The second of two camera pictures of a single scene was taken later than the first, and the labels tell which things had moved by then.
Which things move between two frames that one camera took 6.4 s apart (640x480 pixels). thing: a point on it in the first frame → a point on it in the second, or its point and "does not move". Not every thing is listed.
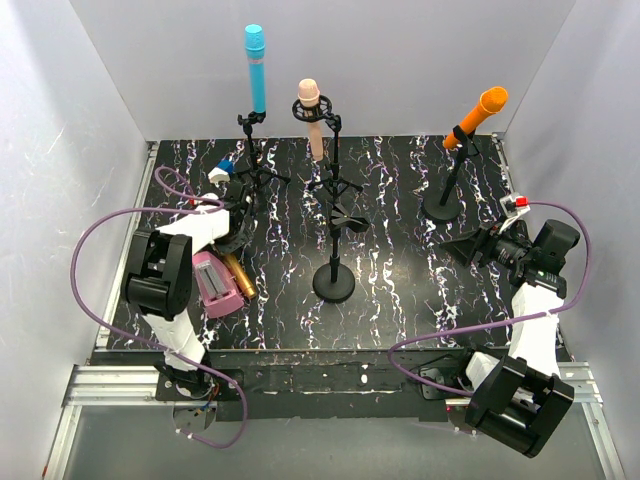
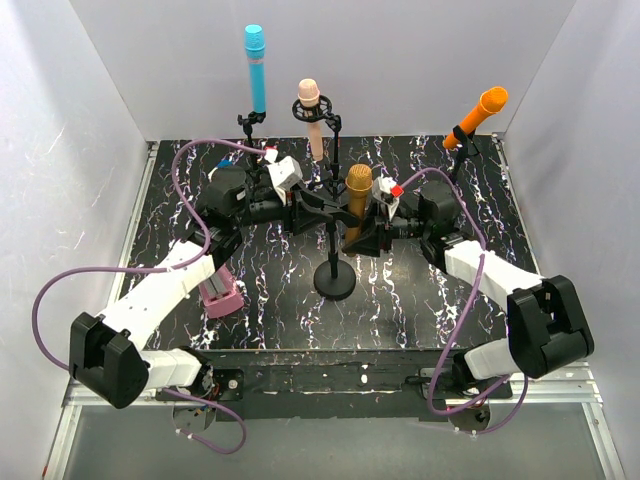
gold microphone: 241,275 → 358,183
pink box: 217,287 does not move
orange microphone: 492,101 does not move
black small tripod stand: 319,112 does not move
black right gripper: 481,244 → 382,229
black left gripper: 239,201 → 295,212
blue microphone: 255,47 does not move
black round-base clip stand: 335,282 does not move
